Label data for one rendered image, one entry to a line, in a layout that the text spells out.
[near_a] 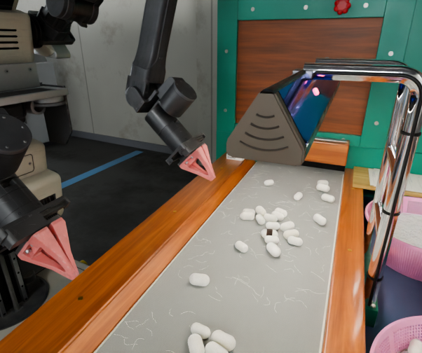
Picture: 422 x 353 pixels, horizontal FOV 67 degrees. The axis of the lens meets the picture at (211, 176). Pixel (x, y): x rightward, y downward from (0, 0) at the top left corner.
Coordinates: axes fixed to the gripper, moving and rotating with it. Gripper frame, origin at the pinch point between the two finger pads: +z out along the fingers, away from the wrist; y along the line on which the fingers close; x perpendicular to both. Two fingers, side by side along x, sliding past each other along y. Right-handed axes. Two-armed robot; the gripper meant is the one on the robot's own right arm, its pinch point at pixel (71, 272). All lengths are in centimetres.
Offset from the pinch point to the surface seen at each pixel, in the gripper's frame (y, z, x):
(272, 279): 24.4, 24.7, -6.0
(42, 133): 219, -162, 249
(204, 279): 17.2, 15.7, 0.0
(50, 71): 245, -206, 201
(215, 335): 7.1, 20.4, -4.7
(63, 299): 2.8, 1.8, 12.2
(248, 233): 37.4, 18.2, 0.2
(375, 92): 85, 16, -35
